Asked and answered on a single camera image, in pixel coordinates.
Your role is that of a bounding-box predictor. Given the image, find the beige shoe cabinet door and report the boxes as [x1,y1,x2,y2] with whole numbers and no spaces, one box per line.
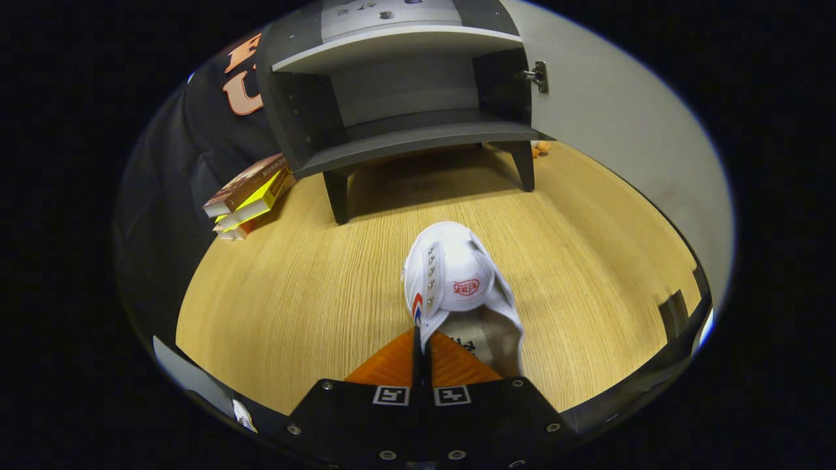
[500,0,735,307]

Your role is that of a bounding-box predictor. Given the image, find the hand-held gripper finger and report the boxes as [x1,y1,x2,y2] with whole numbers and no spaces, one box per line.
[423,332,579,470]
[287,326,424,470]

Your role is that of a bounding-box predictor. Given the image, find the dark grey shoe cabinet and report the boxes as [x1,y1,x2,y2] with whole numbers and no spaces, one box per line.
[255,0,556,226]

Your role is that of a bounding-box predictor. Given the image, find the orange book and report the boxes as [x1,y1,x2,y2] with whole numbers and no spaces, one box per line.
[217,219,262,241]

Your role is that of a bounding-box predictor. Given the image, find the white canvas shoe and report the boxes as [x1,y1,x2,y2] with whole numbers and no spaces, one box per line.
[402,221,525,379]

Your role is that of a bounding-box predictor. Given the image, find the brown book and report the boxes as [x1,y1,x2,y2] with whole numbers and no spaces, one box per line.
[202,153,288,218]

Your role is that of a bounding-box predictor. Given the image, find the metal door hinge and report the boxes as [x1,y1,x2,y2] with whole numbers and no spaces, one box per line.
[519,61,549,94]

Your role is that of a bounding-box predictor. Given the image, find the yellow book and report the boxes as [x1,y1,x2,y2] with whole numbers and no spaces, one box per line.
[214,168,291,231]

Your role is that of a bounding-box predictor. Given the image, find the black backdrop cloth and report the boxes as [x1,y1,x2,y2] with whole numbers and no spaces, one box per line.
[114,31,281,340]

